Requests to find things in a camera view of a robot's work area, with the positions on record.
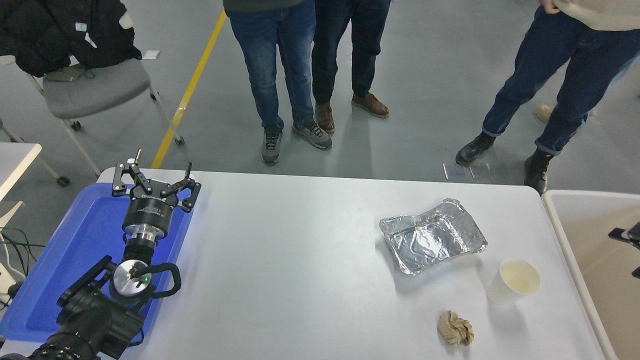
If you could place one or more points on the white paper cup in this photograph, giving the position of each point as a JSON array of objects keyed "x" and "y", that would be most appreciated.
[{"x": 500, "y": 292}]

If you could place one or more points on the crumpled tan paper ball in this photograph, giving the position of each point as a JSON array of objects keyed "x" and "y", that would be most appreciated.
[{"x": 455, "y": 329}]

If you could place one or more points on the white paper sheet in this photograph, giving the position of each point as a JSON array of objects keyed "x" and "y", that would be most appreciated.
[{"x": 151, "y": 53}]

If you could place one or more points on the clear floor plate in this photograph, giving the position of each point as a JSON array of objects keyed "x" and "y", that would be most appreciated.
[
  {"x": 456, "y": 171},
  {"x": 481, "y": 171}
]

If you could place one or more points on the person's right hand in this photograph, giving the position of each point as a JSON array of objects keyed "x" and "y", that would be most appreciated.
[{"x": 551, "y": 5}]

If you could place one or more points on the crumpled silver foil tray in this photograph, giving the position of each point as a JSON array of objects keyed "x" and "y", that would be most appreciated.
[{"x": 430, "y": 240}]

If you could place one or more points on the blue plastic tray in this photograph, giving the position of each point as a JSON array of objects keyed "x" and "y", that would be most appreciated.
[{"x": 75, "y": 240}]

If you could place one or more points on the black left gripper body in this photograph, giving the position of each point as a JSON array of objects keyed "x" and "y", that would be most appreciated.
[{"x": 147, "y": 215}]

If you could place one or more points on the large pale bin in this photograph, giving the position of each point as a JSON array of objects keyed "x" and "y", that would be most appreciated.
[{"x": 595, "y": 225}]

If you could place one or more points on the black padded jacket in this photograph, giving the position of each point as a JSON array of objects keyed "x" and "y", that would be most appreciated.
[{"x": 60, "y": 30}]

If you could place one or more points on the grey seat white frame chair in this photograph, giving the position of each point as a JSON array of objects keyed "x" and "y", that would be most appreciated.
[{"x": 95, "y": 90}]

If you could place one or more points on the person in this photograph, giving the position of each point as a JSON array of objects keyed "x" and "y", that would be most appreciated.
[
  {"x": 544, "y": 113},
  {"x": 265, "y": 60},
  {"x": 525, "y": 75},
  {"x": 370, "y": 45}
]

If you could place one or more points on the white side table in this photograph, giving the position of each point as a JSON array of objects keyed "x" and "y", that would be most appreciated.
[{"x": 12, "y": 160}]

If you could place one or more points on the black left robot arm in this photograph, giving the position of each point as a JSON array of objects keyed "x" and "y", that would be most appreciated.
[{"x": 95, "y": 320}]

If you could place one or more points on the white power strip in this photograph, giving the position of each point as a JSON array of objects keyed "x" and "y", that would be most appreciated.
[{"x": 5, "y": 280}]

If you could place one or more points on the white frame leg with caster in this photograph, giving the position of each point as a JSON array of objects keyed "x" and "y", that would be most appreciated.
[{"x": 62, "y": 180}]

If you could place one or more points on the olive pouch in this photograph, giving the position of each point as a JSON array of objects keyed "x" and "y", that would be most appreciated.
[{"x": 65, "y": 74}]

